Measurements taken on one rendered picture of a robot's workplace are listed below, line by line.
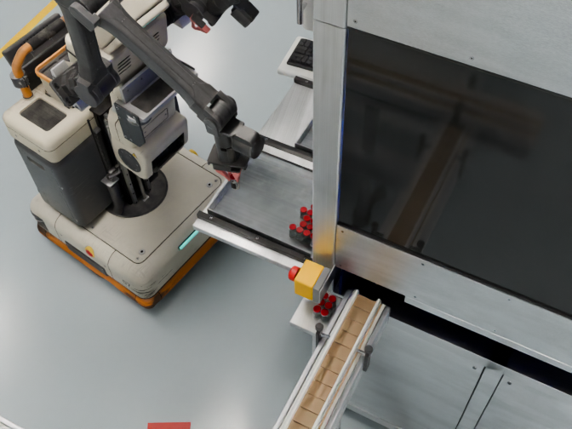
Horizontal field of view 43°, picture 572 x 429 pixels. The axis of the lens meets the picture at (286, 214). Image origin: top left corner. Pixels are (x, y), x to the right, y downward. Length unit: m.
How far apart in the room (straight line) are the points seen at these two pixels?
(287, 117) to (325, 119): 0.93
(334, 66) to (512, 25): 0.35
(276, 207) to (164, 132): 0.54
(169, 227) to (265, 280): 0.46
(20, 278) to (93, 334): 0.44
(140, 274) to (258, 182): 0.78
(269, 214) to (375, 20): 1.02
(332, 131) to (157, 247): 1.50
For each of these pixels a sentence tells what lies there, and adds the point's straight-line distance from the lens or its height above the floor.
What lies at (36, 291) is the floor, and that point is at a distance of 3.25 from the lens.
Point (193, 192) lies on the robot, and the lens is 3.01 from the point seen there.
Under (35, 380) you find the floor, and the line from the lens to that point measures 3.06.
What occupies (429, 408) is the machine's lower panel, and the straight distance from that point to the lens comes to 2.42.
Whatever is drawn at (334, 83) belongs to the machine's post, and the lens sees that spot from 1.41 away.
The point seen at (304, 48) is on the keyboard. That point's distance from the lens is 2.72.
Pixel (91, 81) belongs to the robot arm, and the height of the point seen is 1.30.
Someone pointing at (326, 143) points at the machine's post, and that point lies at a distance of 1.54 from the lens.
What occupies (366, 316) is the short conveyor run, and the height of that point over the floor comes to 0.93.
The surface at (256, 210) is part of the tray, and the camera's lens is 2.18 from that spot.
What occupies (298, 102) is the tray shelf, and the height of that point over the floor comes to 0.88.
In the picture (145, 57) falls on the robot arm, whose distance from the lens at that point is 1.74.
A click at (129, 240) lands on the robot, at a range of 2.92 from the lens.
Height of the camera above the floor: 2.65
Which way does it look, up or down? 55 degrees down
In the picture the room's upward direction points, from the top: 3 degrees counter-clockwise
